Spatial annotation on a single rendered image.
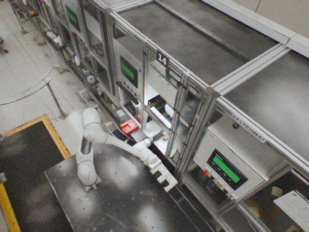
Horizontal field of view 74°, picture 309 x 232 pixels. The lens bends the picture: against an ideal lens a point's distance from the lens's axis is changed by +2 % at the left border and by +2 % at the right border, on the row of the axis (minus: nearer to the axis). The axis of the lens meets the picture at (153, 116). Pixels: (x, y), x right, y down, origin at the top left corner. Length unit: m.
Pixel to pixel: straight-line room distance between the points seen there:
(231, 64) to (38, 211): 2.74
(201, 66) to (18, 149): 2.99
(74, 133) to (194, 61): 2.54
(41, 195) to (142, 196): 1.48
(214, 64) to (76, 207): 1.80
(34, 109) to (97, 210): 2.38
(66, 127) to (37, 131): 0.43
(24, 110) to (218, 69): 3.41
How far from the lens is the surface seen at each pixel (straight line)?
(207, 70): 1.35
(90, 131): 1.62
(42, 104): 4.07
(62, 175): 2.45
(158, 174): 2.15
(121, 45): 1.80
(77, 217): 2.27
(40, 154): 3.47
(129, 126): 2.28
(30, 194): 3.27
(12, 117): 4.10
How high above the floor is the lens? 2.83
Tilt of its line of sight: 53 degrees down
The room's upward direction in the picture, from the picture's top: 5 degrees clockwise
